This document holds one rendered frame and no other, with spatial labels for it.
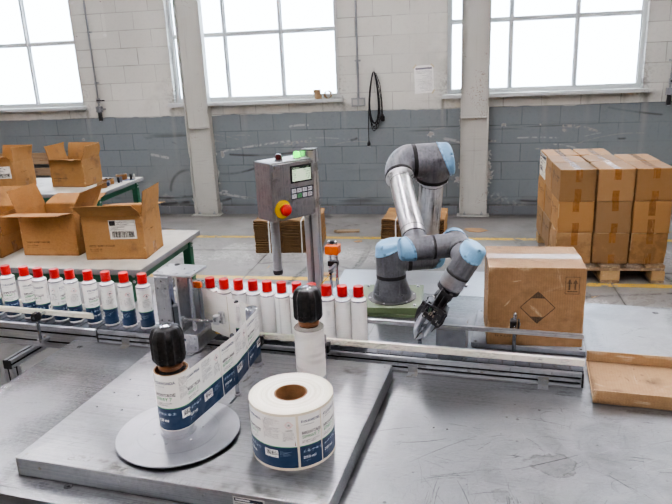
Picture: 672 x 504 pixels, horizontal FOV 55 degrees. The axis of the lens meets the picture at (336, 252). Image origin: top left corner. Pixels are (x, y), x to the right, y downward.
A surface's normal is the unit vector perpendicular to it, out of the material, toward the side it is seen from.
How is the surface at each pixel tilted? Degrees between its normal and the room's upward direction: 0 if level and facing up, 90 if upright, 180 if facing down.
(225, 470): 0
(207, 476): 0
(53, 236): 90
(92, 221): 91
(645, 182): 90
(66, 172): 90
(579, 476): 0
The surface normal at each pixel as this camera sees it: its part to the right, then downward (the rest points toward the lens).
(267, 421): -0.44, 0.28
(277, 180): 0.62, 0.20
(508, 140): -0.18, 0.29
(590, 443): -0.04, -0.96
